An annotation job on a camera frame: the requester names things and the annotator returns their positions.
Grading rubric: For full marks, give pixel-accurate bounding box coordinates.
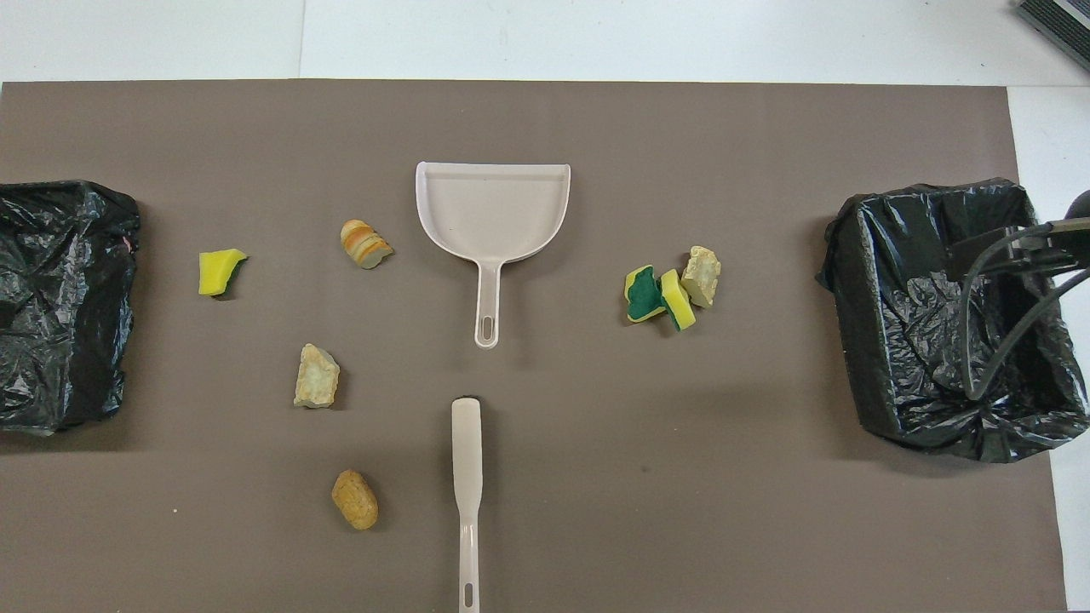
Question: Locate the green topped sponge piece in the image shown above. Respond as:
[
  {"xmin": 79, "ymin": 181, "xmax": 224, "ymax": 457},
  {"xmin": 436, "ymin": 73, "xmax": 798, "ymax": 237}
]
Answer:
[{"xmin": 623, "ymin": 265, "xmax": 668, "ymax": 324}]

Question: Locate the beige plastic dustpan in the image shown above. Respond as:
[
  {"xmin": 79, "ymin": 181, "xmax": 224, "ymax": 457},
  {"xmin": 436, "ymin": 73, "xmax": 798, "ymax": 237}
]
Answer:
[{"xmin": 415, "ymin": 161, "xmax": 572, "ymax": 351}]

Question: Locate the yellow sponge green edge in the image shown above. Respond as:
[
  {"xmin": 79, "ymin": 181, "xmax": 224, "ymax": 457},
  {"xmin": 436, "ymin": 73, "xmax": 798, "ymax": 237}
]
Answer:
[{"xmin": 660, "ymin": 269, "xmax": 697, "ymax": 332}]

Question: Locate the small pale bread chunk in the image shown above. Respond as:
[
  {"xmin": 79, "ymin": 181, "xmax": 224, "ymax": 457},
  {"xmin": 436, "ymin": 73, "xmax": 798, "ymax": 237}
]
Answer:
[{"xmin": 680, "ymin": 245, "xmax": 722, "ymax": 309}]

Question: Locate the beige hand brush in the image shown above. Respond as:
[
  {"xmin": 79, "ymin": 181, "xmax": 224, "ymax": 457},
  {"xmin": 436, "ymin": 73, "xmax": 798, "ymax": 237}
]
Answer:
[{"xmin": 450, "ymin": 396, "xmax": 484, "ymax": 613}]

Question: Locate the striped orange bread piece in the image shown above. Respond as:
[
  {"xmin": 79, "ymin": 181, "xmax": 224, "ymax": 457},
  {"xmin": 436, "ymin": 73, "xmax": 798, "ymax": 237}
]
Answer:
[{"xmin": 340, "ymin": 219, "xmax": 394, "ymax": 271}]

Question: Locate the large pale bread chunk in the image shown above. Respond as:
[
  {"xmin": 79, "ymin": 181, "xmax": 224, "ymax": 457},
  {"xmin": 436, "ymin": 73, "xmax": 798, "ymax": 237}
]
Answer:
[{"xmin": 294, "ymin": 343, "xmax": 341, "ymax": 410}]

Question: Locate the brown oval bread roll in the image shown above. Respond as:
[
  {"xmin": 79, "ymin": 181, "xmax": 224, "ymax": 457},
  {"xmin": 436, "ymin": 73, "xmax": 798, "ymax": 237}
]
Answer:
[{"xmin": 331, "ymin": 468, "xmax": 380, "ymax": 531}]

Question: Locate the plain yellow sponge piece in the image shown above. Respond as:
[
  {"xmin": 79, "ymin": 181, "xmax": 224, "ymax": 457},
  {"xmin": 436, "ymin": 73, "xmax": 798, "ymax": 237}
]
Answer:
[{"xmin": 198, "ymin": 248, "xmax": 249, "ymax": 298}]

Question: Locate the black bag lined bin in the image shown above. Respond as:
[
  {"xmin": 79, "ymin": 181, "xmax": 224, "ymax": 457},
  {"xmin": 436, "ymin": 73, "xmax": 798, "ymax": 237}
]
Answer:
[
  {"xmin": 816, "ymin": 177, "xmax": 1090, "ymax": 465},
  {"xmin": 0, "ymin": 180, "xmax": 141, "ymax": 437}
]

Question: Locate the brown table mat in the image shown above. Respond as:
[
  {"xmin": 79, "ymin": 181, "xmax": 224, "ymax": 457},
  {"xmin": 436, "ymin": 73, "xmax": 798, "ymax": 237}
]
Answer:
[{"xmin": 0, "ymin": 79, "xmax": 1068, "ymax": 613}]

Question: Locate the dark grey ridged device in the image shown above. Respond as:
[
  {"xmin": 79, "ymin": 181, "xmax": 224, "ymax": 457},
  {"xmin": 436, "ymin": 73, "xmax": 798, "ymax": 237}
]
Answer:
[{"xmin": 1015, "ymin": 0, "xmax": 1090, "ymax": 73}]

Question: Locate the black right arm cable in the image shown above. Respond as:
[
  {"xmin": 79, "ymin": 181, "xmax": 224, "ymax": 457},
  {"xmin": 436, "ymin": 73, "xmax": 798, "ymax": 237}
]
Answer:
[{"xmin": 947, "ymin": 223, "xmax": 1090, "ymax": 401}]

